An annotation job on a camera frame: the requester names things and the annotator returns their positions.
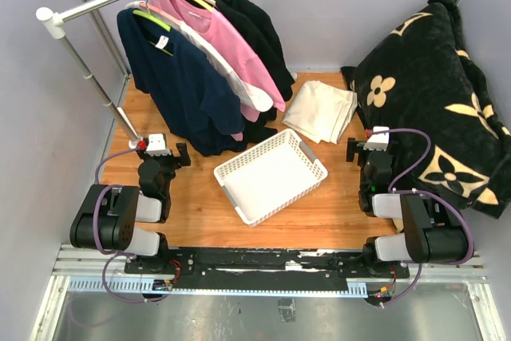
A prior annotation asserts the white t shirt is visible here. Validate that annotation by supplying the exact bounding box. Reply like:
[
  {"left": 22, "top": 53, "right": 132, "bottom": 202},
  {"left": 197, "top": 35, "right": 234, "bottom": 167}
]
[{"left": 126, "top": 0, "right": 275, "bottom": 113}]

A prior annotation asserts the pink white hanger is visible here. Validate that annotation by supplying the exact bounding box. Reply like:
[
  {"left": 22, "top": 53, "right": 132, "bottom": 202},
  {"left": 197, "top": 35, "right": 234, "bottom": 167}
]
[{"left": 125, "top": 0, "right": 180, "bottom": 31}]

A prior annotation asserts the folded cream cloth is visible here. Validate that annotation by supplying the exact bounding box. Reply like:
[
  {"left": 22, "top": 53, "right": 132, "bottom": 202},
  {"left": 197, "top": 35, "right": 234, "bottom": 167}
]
[{"left": 282, "top": 81, "right": 357, "bottom": 145}]

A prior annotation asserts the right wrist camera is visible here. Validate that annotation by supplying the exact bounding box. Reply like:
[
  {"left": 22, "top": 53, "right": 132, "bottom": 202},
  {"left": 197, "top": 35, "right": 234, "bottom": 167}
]
[{"left": 363, "top": 126, "right": 390, "bottom": 151}]

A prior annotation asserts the metal clothes rack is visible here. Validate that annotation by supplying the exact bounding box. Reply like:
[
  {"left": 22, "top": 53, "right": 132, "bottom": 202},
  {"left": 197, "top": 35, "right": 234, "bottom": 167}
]
[{"left": 35, "top": 0, "right": 251, "bottom": 149}]

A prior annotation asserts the pink t shirt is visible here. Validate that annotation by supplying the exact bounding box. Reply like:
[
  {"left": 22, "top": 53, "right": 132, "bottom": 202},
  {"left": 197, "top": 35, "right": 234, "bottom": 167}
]
[{"left": 148, "top": 0, "right": 287, "bottom": 142}]

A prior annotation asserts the black floral blanket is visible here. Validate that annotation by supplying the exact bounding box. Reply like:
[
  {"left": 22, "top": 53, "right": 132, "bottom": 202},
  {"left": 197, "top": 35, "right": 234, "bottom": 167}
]
[{"left": 340, "top": 0, "right": 510, "bottom": 219}]

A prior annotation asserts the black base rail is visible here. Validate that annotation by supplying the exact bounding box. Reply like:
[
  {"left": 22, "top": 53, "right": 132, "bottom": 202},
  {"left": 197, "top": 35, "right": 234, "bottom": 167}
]
[{"left": 125, "top": 247, "right": 410, "bottom": 293}]

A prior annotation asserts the green hanger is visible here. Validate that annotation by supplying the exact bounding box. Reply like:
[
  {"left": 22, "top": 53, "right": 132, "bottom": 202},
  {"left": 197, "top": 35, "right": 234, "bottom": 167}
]
[{"left": 126, "top": 0, "right": 173, "bottom": 56}]

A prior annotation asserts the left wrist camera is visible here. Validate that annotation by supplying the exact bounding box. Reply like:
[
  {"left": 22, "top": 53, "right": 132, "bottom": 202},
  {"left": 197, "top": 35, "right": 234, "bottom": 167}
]
[{"left": 145, "top": 133, "right": 170, "bottom": 157}]

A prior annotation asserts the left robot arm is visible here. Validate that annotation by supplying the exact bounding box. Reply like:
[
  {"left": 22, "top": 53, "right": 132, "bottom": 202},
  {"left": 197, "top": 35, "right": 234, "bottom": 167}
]
[{"left": 69, "top": 139, "right": 191, "bottom": 274}]

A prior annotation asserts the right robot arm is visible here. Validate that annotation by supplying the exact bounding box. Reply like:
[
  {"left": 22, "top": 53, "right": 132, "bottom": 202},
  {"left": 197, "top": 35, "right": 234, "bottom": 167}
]
[{"left": 346, "top": 137, "right": 474, "bottom": 277}]

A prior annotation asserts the white plastic basket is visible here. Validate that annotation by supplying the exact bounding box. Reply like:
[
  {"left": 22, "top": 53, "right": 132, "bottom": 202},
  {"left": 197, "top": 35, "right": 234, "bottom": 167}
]
[{"left": 213, "top": 129, "right": 328, "bottom": 228}]

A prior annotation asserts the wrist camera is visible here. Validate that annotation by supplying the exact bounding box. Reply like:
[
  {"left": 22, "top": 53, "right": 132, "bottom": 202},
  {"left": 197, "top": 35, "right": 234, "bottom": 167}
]
[
  {"left": 363, "top": 126, "right": 390, "bottom": 151},
  {"left": 145, "top": 133, "right": 170, "bottom": 157}
]

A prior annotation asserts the navy blue t shirt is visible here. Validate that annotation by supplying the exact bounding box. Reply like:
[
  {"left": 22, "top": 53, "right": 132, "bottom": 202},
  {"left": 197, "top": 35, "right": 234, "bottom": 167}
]
[{"left": 117, "top": 9, "right": 247, "bottom": 157}]

